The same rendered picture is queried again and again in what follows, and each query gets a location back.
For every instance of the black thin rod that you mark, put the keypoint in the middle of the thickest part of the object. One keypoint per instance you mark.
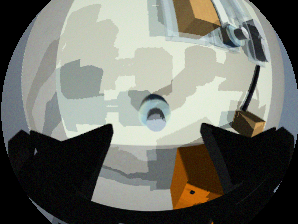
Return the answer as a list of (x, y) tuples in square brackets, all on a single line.
[(251, 89)]

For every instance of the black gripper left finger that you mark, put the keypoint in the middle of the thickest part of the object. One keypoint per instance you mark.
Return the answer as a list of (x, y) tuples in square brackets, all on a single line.
[(80, 158)]

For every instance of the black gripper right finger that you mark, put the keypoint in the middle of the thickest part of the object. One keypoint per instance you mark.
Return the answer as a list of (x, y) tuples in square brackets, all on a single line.
[(232, 154)]

